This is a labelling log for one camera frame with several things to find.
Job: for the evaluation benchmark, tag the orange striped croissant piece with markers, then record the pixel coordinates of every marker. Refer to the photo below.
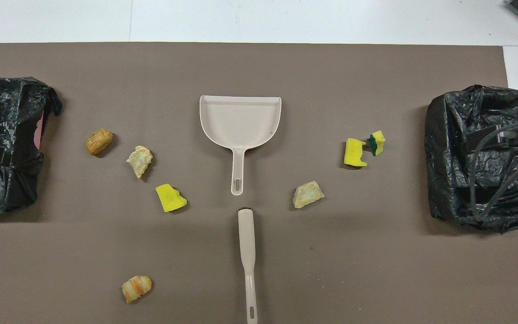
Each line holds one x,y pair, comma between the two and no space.
136,288

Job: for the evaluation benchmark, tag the small yellow green sponge piece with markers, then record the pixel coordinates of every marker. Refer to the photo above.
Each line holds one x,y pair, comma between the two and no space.
378,138

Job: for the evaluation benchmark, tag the beige plastic dustpan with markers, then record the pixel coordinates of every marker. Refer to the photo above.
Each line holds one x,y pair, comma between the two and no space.
241,121

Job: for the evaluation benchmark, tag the golden brown bread roll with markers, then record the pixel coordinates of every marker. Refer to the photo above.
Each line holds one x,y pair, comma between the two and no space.
98,142

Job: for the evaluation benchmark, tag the notched yellow sponge piece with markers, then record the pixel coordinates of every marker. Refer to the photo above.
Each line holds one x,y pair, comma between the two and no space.
354,153

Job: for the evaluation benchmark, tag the brown paper table mat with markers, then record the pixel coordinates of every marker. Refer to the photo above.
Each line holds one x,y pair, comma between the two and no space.
259,67

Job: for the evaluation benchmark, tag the plain yellow sponge piece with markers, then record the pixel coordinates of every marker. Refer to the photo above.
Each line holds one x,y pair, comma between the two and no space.
170,198

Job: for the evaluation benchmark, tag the pale ridged foam chunk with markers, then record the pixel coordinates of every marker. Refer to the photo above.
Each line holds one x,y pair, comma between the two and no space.
140,161

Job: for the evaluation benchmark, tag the beige blocky foam chunk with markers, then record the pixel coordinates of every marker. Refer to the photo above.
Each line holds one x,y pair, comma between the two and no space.
307,195

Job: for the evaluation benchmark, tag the beige hand brush black bristles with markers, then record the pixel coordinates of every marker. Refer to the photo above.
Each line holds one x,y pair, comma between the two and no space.
246,243

